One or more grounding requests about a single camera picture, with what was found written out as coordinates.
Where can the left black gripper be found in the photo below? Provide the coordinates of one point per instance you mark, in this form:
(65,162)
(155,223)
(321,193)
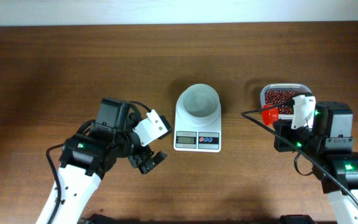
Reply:
(145,152)

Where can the orange measuring scoop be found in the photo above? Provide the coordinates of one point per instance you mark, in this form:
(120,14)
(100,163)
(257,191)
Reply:
(270,114)

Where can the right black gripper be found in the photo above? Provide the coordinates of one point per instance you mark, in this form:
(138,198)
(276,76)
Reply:
(282,137)

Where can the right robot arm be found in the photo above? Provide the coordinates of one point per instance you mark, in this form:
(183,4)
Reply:
(329,140)

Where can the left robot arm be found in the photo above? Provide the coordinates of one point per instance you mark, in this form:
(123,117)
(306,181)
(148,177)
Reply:
(83,166)

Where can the white round bowl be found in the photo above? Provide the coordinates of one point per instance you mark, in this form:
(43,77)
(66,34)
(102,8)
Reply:
(200,100)

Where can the clear plastic food container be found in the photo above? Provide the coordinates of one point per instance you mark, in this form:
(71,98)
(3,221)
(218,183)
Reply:
(300,88)

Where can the red adzuki beans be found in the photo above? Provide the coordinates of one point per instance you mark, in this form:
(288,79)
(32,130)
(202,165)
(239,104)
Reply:
(273,97)

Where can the white digital kitchen scale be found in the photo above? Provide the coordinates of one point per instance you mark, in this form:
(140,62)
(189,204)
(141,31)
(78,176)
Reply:
(197,126)

